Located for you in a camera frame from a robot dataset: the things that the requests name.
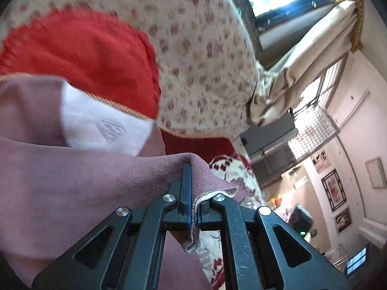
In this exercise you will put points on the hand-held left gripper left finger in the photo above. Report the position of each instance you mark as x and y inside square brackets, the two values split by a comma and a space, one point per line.
[187, 187]

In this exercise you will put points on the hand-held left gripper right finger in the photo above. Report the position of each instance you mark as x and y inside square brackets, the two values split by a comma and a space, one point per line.
[200, 216]

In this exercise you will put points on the mauve small shirt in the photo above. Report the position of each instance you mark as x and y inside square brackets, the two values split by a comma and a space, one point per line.
[75, 181]

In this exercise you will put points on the red and white patterned blanket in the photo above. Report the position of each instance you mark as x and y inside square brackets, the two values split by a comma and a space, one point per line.
[189, 146]

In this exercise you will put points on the dark grey cabinet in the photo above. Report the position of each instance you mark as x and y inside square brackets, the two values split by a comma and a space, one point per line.
[269, 140]

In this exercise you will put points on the floral bed sheet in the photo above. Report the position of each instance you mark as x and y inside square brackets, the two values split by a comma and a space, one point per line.
[196, 51]

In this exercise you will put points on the window with metal grille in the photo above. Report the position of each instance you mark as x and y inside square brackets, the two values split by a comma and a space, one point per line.
[311, 130]

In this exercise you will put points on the red ruffled garment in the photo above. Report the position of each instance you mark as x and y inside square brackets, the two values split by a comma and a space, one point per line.
[84, 57]

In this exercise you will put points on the cream curtain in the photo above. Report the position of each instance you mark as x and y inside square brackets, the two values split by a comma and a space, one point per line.
[302, 66]

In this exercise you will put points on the small framed wall picture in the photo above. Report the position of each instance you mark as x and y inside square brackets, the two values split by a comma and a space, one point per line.
[320, 160]

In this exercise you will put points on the black framed wall picture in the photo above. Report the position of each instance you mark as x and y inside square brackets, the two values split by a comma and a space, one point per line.
[333, 190]

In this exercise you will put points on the dark wall picture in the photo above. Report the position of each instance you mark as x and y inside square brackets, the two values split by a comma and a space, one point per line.
[343, 220]

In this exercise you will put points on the white framed wall panel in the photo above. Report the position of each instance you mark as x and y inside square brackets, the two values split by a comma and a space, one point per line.
[375, 172]

